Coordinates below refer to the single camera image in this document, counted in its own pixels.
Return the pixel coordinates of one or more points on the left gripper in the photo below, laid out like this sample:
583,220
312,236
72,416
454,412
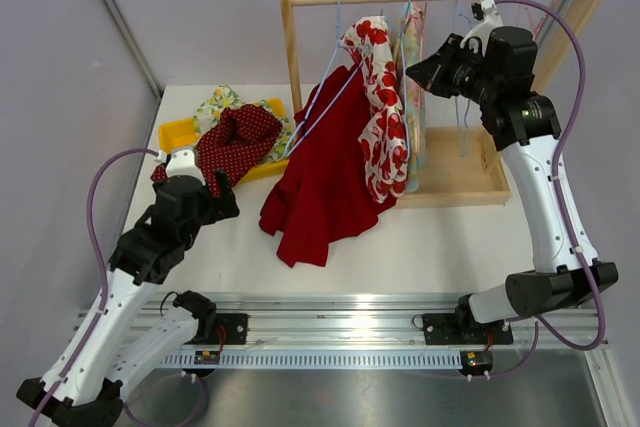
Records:
221,207

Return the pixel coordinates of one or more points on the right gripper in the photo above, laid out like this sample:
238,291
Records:
438,67

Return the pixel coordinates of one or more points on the dark red dotted skirt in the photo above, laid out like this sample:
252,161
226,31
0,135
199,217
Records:
238,142

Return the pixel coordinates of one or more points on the lemon print skirt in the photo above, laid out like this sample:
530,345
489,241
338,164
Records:
209,112

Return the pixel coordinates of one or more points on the plain red skirt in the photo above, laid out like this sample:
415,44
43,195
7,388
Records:
322,196

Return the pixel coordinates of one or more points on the pastel floral skirt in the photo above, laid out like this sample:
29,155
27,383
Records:
416,112

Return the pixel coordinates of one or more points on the white red poppy skirt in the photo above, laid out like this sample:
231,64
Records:
383,140

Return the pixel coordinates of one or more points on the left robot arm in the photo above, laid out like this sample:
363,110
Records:
91,381

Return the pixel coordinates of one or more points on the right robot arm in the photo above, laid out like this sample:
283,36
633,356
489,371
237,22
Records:
567,271

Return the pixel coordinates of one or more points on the yellow plastic tray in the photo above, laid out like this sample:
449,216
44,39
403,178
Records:
182,133

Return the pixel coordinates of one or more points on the wooden clothes rack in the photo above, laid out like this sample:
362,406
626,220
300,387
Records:
447,178

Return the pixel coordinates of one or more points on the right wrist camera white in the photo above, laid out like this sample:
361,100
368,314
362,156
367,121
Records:
487,18

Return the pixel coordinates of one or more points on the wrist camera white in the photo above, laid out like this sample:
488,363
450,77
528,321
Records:
487,18
182,161

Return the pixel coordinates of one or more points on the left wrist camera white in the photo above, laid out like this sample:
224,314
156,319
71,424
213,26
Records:
182,161

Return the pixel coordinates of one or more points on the aluminium mounting rail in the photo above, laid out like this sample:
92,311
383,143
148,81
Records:
347,331

